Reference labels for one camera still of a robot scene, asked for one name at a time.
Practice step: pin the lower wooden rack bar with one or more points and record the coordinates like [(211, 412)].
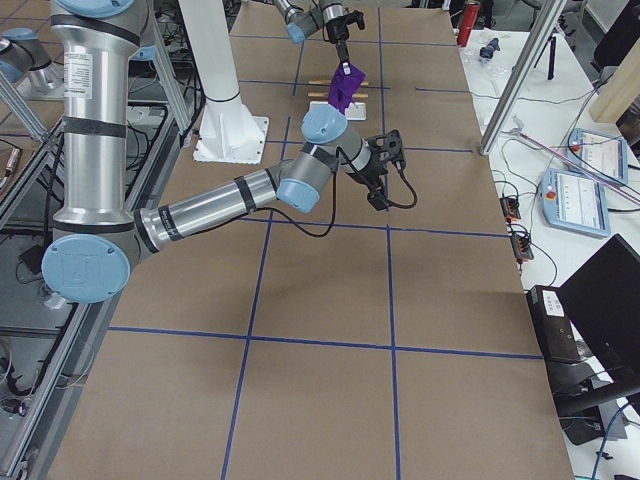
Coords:
[(325, 95)]

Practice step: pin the teach pendant tablet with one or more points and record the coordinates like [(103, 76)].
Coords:
[(603, 154), (574, 203)]

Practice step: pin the black monitor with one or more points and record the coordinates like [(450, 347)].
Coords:
[(601, 299)]

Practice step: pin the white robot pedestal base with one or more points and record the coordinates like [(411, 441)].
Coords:
[(228, 132)]

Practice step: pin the white towel rack base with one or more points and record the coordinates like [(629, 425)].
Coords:
[(354, 112)]

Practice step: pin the near teach pendant tablet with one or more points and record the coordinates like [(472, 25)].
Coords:
[(574, 203)]

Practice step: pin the black computer box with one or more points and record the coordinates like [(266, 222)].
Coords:
[(554, 332)]

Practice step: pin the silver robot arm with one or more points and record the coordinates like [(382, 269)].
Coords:
[(329, 17), (96, 241)]

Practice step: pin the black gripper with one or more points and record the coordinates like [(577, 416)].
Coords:
[(368, 173), (336, 31)]

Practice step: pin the aluminium frame post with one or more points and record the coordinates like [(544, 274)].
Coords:
[(533, 46)]

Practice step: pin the upper wooden rack bar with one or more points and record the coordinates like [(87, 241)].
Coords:
[(364, 83)]

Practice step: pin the purple microfiber towel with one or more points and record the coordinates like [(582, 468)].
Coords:
[(345, 87)]

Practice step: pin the wooden rack bar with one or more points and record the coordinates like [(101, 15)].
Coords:
[(325, 95), (364, 83)]

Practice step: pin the orange black connector box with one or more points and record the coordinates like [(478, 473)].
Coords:
[(510, 208)]

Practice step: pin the far teach pendant tablet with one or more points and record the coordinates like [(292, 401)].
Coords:
[(603, 154)]

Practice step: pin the red cylinder bottle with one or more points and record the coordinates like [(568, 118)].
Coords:
[(467, 21)]

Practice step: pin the blue black handheld tool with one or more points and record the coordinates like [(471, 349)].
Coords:
[(488, 51)]

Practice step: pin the black monitor stand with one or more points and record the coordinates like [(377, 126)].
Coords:
[(586, 404)]

